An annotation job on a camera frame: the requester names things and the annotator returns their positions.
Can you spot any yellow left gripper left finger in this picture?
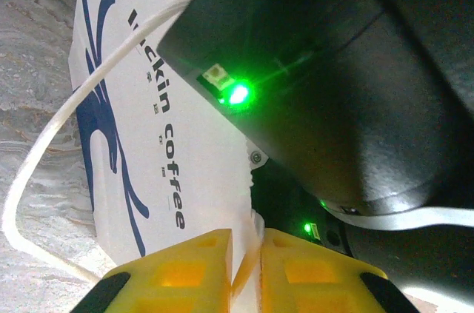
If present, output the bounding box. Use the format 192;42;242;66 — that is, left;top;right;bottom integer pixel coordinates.
72;228;234;313

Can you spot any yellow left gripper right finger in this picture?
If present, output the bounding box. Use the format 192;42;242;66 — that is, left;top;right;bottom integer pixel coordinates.
258;227;419;313

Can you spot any white paper takeout bag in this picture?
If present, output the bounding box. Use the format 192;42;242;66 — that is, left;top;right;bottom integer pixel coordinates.
0;0;268;313

